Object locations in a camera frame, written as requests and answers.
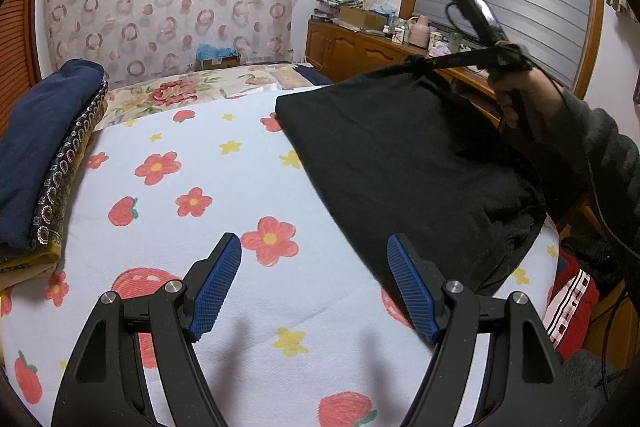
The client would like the navy bed sheet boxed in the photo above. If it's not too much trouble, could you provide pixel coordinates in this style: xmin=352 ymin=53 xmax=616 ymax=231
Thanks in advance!
xmin=294 ymin=64 xmax=335 ymax=88

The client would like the black t-shirt silver print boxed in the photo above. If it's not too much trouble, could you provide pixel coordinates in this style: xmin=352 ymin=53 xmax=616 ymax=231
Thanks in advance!
xmin=275 ymin=64 xmax=548 ymax=298

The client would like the open cardboard box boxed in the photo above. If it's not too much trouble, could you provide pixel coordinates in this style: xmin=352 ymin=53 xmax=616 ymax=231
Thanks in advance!
xmin=339 ymin=5 xmax=387 ymax=33

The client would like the small box with blue bags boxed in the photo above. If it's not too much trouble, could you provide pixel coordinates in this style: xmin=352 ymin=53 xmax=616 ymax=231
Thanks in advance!
xmin=195 ymin=43 xmax=242 ymax=72

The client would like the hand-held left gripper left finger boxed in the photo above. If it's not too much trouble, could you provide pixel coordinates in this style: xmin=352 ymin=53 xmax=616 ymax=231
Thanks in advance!
xmin=50 ymin=232 xmax=243 ymax=427

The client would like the person's right forearm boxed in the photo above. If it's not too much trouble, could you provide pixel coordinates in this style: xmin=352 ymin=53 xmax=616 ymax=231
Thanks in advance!
xmin=530 ymin=86 xmax=640 ymax=280

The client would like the wooden louvered wardrobe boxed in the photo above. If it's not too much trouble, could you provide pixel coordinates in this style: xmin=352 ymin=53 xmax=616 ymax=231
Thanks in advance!
xmin=0 ymin=0 xmax=44 ymax=138

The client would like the pink jug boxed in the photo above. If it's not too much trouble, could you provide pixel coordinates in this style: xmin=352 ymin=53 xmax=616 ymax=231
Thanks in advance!
xmin=407 ymin=14 xmax=432 ymax=48

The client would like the red checked cloth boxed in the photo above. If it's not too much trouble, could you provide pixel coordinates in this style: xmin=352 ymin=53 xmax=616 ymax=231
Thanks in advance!
xmin=542 ymin=247 xmax=601 ymax=351

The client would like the white flower-print blanket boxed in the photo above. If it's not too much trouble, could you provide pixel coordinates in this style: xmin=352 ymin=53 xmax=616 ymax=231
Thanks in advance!
xmin=0 ymin=91 xmax=561 ymax=427

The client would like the navy folded cloth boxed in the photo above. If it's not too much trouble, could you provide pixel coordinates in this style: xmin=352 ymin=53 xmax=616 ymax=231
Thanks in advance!
xmin=0 ymin=59 xmax=107 ymax=251

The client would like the yellow folded cloth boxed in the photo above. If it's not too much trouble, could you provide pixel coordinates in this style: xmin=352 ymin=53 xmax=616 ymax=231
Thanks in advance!
xmin=0 ymin=231 xmax=67 ymax=294

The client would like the person's right hand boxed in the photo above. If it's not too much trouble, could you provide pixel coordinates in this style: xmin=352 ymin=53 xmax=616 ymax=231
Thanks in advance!
xmin=487 ymin=66 xmax=568 ymax=142

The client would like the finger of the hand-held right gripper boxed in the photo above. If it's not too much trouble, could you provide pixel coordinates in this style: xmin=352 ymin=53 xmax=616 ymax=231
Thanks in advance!
xmin=404 ymin=48 xmax=501 ymax=70

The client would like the wooden cabinet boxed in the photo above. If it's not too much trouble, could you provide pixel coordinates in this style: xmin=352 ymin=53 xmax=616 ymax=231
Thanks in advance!
xmin=305 ymin=19 xmax=506 ymax=128

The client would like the beige floral quilt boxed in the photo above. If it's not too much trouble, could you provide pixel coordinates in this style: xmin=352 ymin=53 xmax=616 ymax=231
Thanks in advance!
xmin=100 ymin=63 xmax=321 ymax=132

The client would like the grey cloth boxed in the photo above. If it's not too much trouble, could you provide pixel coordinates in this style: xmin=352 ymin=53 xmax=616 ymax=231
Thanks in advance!
xmin=559 ymin=348 xmax=640 ymax=427

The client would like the dark ring-patterned folded cloth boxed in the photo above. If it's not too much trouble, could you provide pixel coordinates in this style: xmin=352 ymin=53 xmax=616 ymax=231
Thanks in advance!
xmin=30 ymin=79 xmax=110 ymax=254

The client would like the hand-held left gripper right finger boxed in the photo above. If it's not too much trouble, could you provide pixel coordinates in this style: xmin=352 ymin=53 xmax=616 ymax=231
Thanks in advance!
xmin=386 ymin=233 xmax=576 ymax=427

